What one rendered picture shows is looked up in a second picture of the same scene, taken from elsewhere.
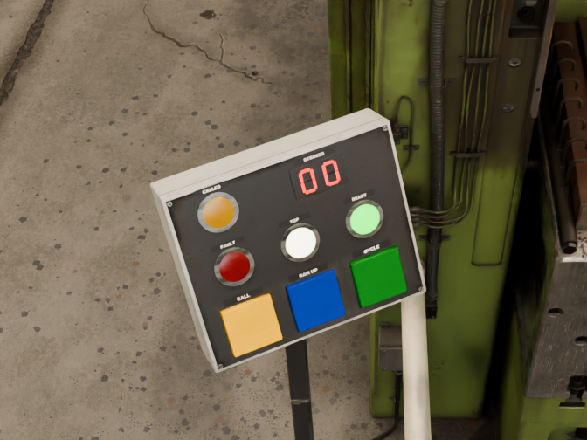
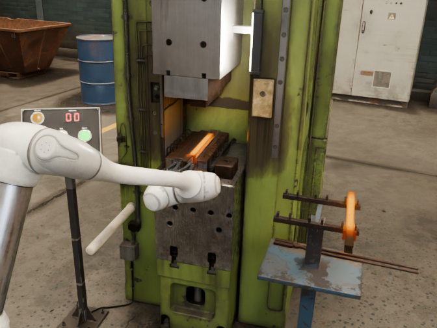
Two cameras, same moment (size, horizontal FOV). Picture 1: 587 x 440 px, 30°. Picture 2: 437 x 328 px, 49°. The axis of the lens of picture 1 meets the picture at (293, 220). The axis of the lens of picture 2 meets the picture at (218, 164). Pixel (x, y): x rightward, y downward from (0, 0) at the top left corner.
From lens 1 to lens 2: 1.46 m
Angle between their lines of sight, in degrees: 30
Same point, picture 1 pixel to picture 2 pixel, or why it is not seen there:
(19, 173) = (49, 214)
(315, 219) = (68, 130)
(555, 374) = (164, 244)
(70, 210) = (58, 226)
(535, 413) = (162, 269)
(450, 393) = (152, 287)
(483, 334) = not seen: hidden behind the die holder
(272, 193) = (56, 118)
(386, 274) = not seen: hidden behind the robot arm
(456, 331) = (150, 247)
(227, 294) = not seen: hidden behind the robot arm
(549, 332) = (157, 217)
